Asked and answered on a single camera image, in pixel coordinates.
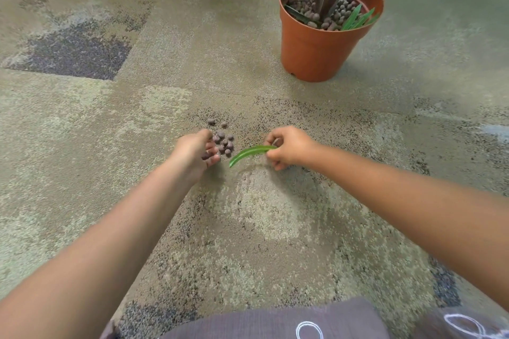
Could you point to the person's right hand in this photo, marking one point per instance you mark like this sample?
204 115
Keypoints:
294 148

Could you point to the person's left hand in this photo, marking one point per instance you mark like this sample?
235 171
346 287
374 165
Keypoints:
191 156

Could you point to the person's right forearm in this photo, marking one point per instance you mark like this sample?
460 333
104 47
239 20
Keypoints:
417 207

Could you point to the brown clay pebbles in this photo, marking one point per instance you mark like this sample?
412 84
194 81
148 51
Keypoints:
220 137

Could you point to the grey patterned trousers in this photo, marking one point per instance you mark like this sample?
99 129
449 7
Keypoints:
258 323

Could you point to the person's left forearm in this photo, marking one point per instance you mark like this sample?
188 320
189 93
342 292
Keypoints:
79 271

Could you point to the split green leaf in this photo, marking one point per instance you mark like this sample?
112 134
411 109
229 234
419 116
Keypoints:
354 19

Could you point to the terracotta plastic plant pot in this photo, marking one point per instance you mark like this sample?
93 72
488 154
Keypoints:
310 56

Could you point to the long light green leaf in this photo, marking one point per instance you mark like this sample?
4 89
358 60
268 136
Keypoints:
248 151

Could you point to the bed of brown clay pebbles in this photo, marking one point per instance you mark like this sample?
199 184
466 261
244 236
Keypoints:
306 7

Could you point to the narrow dark green leaf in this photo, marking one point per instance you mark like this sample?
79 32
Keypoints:
298 15

